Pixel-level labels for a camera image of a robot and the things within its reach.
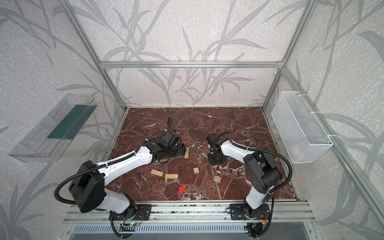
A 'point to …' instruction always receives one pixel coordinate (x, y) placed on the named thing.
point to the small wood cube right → (217, 179)
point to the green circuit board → (133, 224)
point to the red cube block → (182, 189)
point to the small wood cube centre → (196, 170)
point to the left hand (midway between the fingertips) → (185, 146)
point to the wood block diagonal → (215, 166)
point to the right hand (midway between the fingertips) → (213, 158)
